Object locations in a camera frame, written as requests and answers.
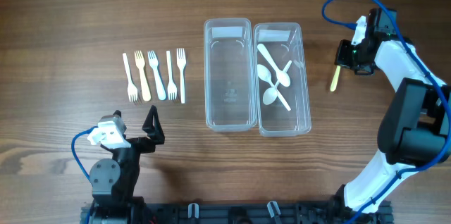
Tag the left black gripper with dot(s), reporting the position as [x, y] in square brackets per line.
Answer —
[154, 133]

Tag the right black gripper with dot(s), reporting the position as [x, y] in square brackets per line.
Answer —
[341, 57]

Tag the yellow green spoon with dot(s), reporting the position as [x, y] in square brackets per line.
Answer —
[335, 79]

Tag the white spoon wide handle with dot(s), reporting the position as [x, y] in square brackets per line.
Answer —
[282, 76]

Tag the white spoon thin handle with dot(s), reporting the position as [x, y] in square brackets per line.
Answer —
[271, 94]

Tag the white spoon bowl up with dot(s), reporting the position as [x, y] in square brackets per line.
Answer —
[265, 75]

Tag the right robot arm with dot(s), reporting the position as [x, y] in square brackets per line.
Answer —
[415, 127]

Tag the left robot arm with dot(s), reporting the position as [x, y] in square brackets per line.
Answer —
[113, 179]

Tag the right clear plastic container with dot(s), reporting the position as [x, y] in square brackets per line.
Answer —
[284, 43]

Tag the clear plastic container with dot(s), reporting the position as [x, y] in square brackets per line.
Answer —
[229, 80]
[284, 43]

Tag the left clear plastic container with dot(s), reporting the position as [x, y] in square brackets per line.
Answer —
[229, 80]

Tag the white fork tines down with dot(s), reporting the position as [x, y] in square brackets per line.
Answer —
[131, 89]

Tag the small white fork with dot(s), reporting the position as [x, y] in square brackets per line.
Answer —
[172, 89]

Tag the light blue fork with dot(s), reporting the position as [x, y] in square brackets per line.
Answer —
[154, 63]

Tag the cream yellow fork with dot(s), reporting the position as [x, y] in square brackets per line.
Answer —
[140, 63]

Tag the slim white fork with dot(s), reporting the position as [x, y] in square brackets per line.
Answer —
[181, 63]

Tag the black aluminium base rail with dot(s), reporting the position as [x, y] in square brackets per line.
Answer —
[299, 213]

